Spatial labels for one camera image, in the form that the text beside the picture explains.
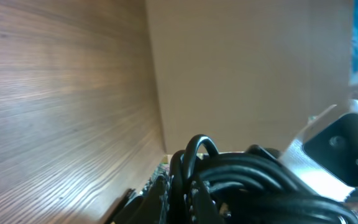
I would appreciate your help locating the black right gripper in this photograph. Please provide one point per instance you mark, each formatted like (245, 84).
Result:
(324, 154)

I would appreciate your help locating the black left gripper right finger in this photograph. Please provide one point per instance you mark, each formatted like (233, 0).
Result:
(204, 211)

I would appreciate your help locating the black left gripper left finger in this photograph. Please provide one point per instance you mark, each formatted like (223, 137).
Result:
(150, 206)

